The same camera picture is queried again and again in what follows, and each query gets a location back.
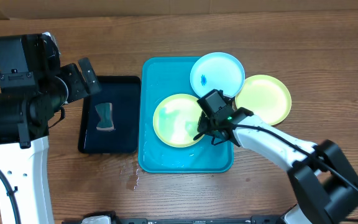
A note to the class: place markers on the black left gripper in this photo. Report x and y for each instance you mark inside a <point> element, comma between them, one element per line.
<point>80,89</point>

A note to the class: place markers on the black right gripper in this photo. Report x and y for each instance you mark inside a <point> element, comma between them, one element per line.
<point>205,126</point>

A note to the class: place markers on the green scrubbing sponge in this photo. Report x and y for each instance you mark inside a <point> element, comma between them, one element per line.
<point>104,111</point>

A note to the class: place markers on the yellow plate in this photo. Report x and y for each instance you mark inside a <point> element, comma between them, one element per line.
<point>175,120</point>
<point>265,96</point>

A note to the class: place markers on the light blue plate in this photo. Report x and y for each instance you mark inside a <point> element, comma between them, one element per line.
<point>217,70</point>

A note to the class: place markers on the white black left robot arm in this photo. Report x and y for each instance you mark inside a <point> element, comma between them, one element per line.
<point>34,86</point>

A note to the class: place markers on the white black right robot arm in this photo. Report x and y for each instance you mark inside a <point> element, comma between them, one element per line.
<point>324,182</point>

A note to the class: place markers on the black plastic tray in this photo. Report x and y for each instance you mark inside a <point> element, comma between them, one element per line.
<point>124,94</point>

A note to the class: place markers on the blue plastic tray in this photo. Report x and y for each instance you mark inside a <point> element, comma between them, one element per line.
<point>161,78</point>

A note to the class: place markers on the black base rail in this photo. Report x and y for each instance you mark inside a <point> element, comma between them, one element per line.
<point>197,220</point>

